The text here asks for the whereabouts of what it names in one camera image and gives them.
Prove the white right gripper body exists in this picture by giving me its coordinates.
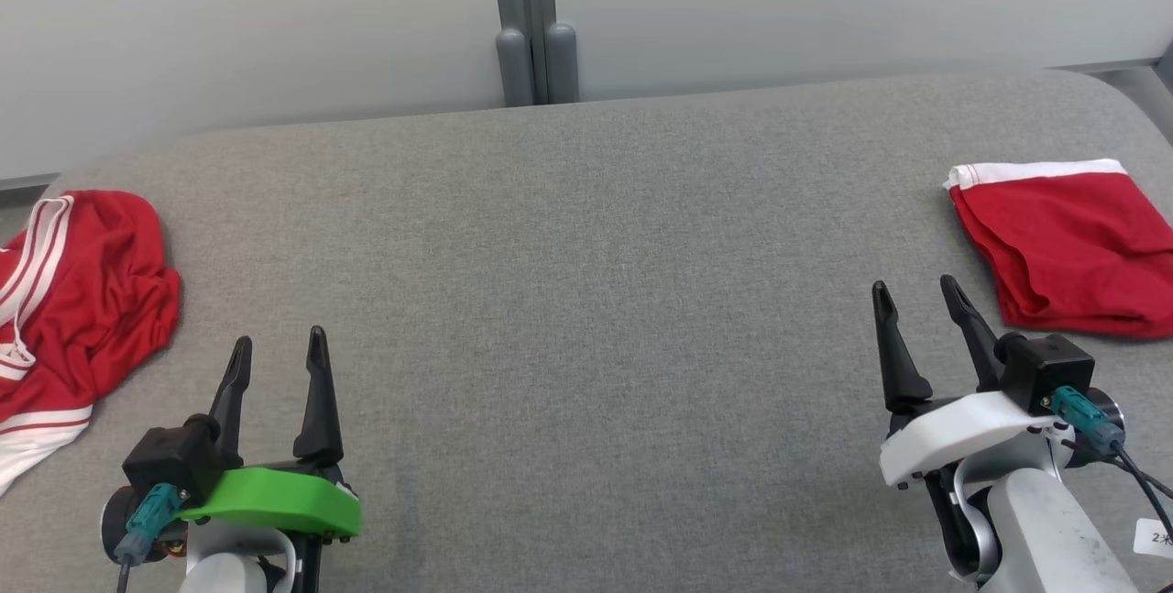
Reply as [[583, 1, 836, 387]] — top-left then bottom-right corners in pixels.
[[880, 391, 1069, 489]]

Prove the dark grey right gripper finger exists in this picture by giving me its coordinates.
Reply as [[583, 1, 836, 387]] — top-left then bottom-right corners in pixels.
[[941, 275, 1005, 392], [872, 281, 934, 412]]

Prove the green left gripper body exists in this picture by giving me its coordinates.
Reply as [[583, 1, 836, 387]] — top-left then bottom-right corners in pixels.
[[179, 467, 363, 539]]

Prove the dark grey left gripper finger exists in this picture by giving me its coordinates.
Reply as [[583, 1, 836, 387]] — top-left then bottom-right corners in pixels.
[[293, 327, 345, 466], [209, 336, 253, 467]]

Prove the red Bulls 23 jersey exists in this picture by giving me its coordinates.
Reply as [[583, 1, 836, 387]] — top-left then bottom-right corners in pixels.
[[944, 159, 1173, 340], [0, 190, 182, 493]]

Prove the black right cable teal connector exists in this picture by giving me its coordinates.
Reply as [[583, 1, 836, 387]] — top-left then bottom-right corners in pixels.
[[1049, 385, 1173, 539]]

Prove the black cable teal connector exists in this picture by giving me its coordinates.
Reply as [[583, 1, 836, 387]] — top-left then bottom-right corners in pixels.
[[115, 483, 180, 593], [1049, 385, 1173, 539]]

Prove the black left cable teal connector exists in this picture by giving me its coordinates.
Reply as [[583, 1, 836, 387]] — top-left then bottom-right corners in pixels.
[[115, 483, 180, 593]]

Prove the white paper cable tag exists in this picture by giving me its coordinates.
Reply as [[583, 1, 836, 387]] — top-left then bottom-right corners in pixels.
[[1134, 518, 1173, 559]]

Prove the grey metal partition post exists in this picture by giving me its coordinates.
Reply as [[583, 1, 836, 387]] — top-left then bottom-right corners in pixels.
[[486, 0, 580, 108]]

